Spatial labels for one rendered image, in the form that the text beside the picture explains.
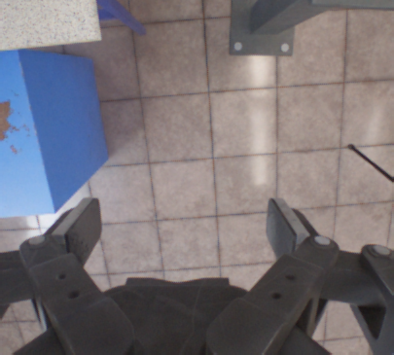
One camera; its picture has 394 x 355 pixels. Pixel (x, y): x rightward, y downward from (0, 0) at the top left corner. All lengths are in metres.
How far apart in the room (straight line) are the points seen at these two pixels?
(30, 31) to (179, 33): 0.81
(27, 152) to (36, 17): 0.40
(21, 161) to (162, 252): 1.01
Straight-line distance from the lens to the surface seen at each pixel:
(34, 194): 1.01
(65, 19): 0.72
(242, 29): 1.42
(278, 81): 1.47
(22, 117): 0.95
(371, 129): 1.70
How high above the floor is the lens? 1.41
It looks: 74 degrees down
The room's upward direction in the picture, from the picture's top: 177 degrees clockwise
